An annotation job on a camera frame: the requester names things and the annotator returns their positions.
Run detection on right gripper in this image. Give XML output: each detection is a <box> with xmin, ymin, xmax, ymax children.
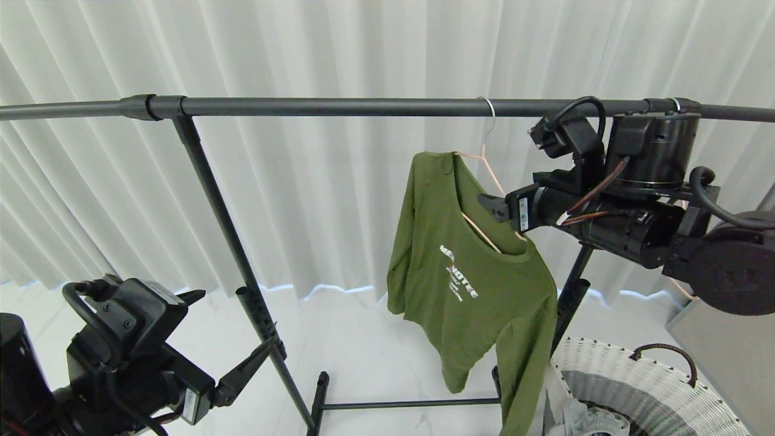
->
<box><xmin>477</xmin><ymin>182</ymin><xmax>686</xmax><ymax>269</ymax></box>

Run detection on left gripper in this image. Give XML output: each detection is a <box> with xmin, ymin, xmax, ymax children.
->
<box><xmin>54</xmin><ymin>289</ymin><xmax>281</xmax><ymax>436</ymax></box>

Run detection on pink clothes hanger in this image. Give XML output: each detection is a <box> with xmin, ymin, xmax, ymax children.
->
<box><xmin>454</xmin><ymin>97</ymin><xmax>529</xmax><ymax>254</ymax></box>

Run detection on green long-sleeved shirt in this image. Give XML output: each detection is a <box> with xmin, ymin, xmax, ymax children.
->
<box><xmin>386</xmin><ymin>151</ymin><xmax>558</xmax><ymax>436</ymax></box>

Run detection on pale grey shorts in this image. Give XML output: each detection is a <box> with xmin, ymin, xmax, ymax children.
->
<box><xmin>563</xmin><ymin>403</ymin><xmax>632</xmax><ymax>436</ymax></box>

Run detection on black clothes rack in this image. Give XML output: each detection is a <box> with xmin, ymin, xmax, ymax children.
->
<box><xmin>0</xmin><ymin>94</ymin><xmax>775</xmax><ymax>436</ymax></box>

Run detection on white laundry basket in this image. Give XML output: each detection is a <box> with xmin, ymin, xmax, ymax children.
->
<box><xmin>542</xmin><ymin>337</ymin><xmax>751</xmax><ymax>436</ymax></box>

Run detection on white curtain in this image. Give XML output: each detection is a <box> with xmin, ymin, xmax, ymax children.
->
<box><xmin>0</xmin><ymin>0</ymin><xmax>775</xmax><ymax>303</ymax></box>

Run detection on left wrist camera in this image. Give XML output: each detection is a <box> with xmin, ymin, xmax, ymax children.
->
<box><xmin>64</xmin><ymin>276</ymin><xmax>190</xmax><ymax>370</ymax></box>

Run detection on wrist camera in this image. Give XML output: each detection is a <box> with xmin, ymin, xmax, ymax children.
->
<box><xmin>64</xmin><ymin>276</ymin><xmax>190</xmax><ymax>370</ymax></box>
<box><xmin>529</xmin><ymin>112</ymin><xmax>606</xmax><ymax>190</ymax></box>

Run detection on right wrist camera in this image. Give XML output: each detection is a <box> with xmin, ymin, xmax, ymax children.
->
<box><xmin>529</xmin><ymin>112</ymin><xmax>606</xmax><ymax>190</ymax></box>

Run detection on black cable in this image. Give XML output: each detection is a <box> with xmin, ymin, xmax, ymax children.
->
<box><xmin>62</xmin><ymin>281</ymin><xmax>122</xmax><ymax>364</ymax></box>
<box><xmin>544</xmin><ymin>96</ymin><xmax>607</xmax><ymax>140</ymax></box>
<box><xmin>689</xmin><ymin>166</ymin><xmax>775</xmax><ymax>231</ymax></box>

